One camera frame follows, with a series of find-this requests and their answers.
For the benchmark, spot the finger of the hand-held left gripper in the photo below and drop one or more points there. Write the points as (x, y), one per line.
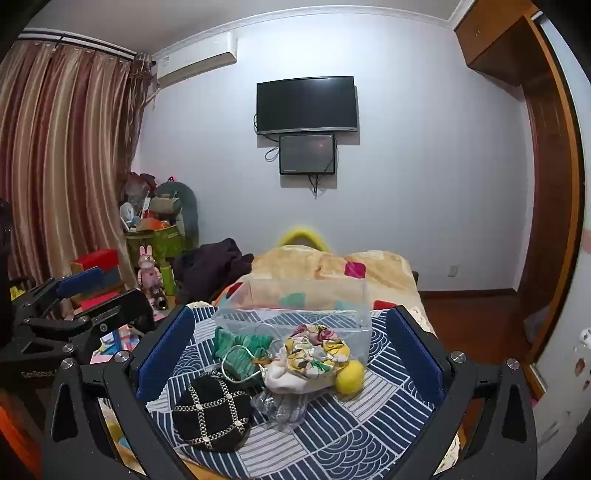
(124, 310)
(79, 280)

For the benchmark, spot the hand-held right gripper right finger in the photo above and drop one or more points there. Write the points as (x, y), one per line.
(413, 355)

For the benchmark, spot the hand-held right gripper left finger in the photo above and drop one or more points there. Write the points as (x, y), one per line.
(162, 353)

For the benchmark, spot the white soft cloth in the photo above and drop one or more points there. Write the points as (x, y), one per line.
(288, 376)

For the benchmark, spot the red box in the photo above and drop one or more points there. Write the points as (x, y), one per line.
(94, 261)

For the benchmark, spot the colourful printed cloth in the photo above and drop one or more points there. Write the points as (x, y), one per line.
(117, 341)

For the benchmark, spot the pink bunny doll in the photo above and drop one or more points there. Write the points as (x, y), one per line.
(150, 274)

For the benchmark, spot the green bottle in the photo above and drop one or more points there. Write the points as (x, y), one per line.
(168, 279)

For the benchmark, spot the yellow fuzzy ball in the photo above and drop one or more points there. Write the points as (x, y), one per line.
(349, 379)

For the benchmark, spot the green storage box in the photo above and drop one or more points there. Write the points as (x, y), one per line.
(161, 242)

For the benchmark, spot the green knitted cloth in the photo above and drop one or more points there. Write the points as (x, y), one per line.
(240, 353)

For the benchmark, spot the floral fabric hat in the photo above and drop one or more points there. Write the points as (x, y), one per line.
(318, 350)

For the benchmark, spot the dark clothes pile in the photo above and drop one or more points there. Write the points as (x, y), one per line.
(212, 267)

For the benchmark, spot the pile of assorted clutter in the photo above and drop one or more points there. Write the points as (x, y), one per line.
(143, 203)

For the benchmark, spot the clear plastic storage box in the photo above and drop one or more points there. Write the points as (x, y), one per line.
(318, 300)

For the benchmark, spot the striped brown curtain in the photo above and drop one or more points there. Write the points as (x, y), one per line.
(60, 161)

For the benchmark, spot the yellow patchwork quilt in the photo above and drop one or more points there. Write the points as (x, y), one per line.
(318, 267)

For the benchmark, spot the clear plastic bag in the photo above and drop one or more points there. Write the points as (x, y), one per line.
(279, 408)

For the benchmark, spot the white door with stickers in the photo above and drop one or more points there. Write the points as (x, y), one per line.
(565, 300)

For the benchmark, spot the yellow chair back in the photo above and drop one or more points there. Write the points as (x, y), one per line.
(302, 232)

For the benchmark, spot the wooden wardrobe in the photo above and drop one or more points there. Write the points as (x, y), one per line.
(549, 184)

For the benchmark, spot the white air conditioner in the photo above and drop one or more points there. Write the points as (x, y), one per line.
(196, 64)

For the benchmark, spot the small black wall monitor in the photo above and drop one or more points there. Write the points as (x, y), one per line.
(307, 153)

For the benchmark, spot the curtain rail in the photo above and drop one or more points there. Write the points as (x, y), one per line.
(83, 42)

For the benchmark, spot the large black wall television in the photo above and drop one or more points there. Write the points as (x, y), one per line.
(307, 105)

